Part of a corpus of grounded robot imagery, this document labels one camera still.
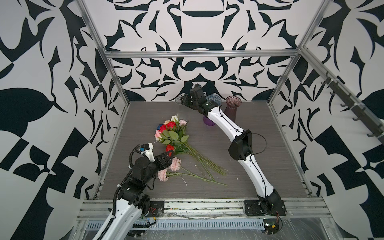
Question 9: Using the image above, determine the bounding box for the smoky pink glass vase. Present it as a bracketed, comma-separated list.
[224, 96, 242, 122]

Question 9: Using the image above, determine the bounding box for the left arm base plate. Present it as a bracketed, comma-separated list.
[145, 201, 165, 218]

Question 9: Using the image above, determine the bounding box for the aluminium front rail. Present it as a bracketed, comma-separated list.
[76, 198, 332, 221]

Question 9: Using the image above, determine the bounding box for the black wall hook rack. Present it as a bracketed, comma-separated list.
[321, 72, 384, 143]

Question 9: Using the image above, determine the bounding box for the clear glass vase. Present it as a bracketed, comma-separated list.
[175, 95, 184, 105]

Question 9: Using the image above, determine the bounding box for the mixed artificial flower bouquet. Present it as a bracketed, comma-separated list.
[155, 115, 227, 180]

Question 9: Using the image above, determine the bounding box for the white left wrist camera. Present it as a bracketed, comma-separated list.
[139, 143, 155, 162]

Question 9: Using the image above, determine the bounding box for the pink peony flower stem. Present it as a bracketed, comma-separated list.
[157, 157, 227, 186]

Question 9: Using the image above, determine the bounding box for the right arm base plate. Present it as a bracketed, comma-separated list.
[244, 200, 287, 217]

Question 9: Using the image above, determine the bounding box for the purple blue glass vase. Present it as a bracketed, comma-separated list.
[203, 94, 223, 127]

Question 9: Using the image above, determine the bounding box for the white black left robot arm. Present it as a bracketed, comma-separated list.
[94, 143, 174, 240]

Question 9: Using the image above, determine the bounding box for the white slotted cable duct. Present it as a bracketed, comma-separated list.
[85, 218, 266, 231]

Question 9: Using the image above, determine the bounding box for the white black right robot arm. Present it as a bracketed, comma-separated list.
[180, 84, 286, 217]

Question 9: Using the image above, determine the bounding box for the red rose stem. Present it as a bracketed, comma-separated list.
[166, 145, 175, 152]

